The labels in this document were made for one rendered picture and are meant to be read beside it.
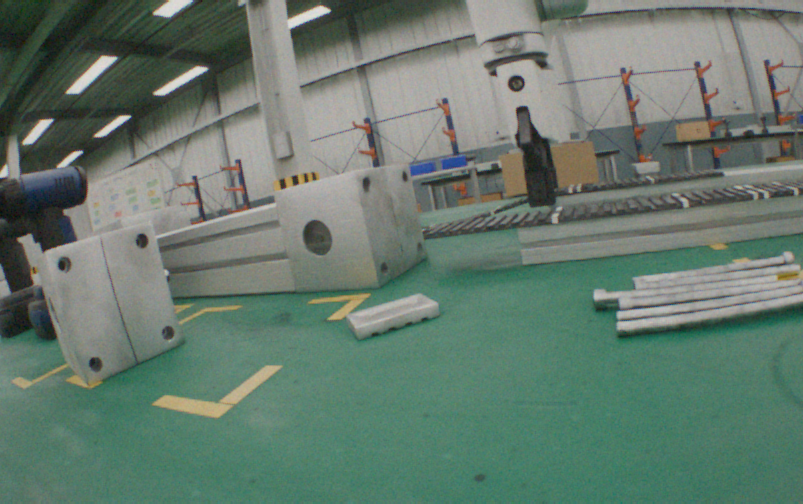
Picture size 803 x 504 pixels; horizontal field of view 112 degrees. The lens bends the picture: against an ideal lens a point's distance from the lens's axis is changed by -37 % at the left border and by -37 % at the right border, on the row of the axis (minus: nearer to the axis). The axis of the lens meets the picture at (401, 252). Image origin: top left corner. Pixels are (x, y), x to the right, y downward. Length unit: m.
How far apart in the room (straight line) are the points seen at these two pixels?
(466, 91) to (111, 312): 8.16
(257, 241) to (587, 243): 0.29
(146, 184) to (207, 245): 5.67
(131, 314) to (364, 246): 0.19
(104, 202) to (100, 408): 6.40
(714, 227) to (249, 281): 0.42
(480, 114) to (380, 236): 7.87
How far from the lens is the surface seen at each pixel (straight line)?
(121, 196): 6.41
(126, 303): 0.31
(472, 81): 8.30
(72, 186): 0.63
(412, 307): 0.25
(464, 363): 0.18
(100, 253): 0.31
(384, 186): 0.37
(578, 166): 0.95
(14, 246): 0.83
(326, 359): 0.22
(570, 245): 0.32
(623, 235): 0.32
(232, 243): 0.44
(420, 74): 8.55
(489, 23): 0.51
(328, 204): 0.35
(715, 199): 0.33
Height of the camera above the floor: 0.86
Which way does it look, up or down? 10 degrees down
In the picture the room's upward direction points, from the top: 12 degrees counter-clockwise
